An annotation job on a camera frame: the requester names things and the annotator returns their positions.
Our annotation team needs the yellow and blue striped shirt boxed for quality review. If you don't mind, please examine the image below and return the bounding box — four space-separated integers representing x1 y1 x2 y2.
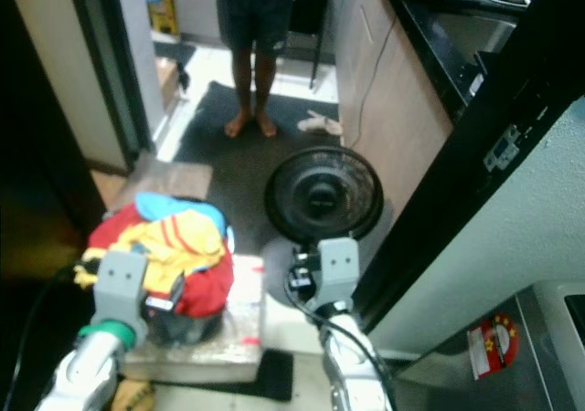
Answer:
73 192 234 290

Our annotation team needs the black laundry basket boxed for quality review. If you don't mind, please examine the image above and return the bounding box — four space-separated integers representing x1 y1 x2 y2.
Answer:
146 309 226 344

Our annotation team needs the red garment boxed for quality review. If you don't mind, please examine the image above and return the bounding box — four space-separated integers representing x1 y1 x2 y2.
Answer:
87 201 236 319

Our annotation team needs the black floor fan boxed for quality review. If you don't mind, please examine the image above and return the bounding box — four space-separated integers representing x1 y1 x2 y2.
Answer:
261 146 389 289

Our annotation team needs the bubble-wrapped box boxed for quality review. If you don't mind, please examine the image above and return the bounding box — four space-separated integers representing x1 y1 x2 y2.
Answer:
123 254 268 385

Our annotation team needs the small black floor mat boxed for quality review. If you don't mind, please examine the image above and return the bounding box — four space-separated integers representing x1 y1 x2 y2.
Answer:
155 347 295 403

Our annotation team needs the large dark floor mat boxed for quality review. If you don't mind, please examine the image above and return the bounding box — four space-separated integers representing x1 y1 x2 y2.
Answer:
174 80 344 248

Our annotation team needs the flat brown cardboard sheet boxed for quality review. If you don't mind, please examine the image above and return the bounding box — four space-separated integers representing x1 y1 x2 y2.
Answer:
110 155 211 211

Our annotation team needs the beige slipper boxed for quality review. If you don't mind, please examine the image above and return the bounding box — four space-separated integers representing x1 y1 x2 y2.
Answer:
315 110 344 131
297 117 330 138

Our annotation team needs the wooden kitchen cabinet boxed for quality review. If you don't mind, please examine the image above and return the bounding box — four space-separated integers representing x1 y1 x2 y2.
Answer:
334 0 458 216

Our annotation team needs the red and white sticker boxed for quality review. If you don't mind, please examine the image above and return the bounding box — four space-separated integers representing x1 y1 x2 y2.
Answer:
466 313 519 380

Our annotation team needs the brown cardboard box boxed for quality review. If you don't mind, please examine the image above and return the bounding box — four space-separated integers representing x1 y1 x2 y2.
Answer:
155 57 188 111

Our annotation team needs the silver door hinge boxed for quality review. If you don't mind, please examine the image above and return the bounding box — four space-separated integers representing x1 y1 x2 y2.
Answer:
484 124 524 173

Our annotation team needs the person in dark shorts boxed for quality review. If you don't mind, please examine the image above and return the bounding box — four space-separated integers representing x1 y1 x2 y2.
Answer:
215 0 298 140

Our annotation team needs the black kitchen countertop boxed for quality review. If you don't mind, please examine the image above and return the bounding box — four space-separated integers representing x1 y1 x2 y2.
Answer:
379 0 549 120

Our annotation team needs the yellow plastic container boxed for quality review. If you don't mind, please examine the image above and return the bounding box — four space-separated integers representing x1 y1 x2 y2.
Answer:
144 0 179 37

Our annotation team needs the steel kitchen sink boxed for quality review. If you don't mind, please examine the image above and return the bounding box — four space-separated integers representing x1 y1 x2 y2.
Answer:
434 9 517 65

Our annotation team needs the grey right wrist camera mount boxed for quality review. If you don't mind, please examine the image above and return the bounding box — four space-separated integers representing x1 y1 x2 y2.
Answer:
315 237 362 313

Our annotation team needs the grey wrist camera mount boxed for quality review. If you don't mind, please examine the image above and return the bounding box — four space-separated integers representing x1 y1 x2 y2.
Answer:
315 237 362 313
93 249 147 325

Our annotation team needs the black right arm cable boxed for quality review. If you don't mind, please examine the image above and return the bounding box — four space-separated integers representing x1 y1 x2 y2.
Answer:
283 274 399 411

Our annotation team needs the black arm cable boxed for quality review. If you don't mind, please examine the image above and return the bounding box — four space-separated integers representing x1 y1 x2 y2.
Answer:
5 260 97 411
283 274 399 411

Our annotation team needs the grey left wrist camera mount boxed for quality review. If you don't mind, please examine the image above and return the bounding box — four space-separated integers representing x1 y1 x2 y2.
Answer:
93 249 147 325

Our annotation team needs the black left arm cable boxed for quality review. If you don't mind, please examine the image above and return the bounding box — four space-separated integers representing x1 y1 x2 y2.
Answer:
5 260 97 411

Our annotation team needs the dark door frame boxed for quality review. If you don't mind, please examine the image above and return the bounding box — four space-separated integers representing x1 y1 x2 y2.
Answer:
64 0 156 152

